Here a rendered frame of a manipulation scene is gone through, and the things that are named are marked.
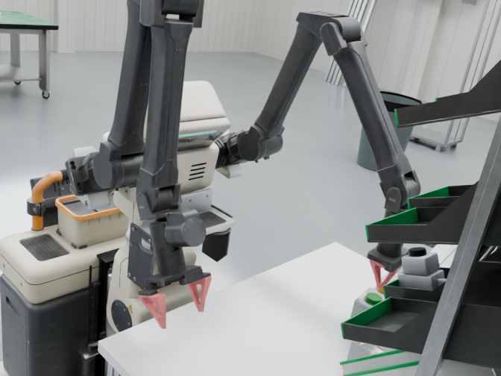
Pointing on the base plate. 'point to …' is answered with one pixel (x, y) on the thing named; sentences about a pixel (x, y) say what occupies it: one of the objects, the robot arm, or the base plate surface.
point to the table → (250, 322)
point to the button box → (365, 296)
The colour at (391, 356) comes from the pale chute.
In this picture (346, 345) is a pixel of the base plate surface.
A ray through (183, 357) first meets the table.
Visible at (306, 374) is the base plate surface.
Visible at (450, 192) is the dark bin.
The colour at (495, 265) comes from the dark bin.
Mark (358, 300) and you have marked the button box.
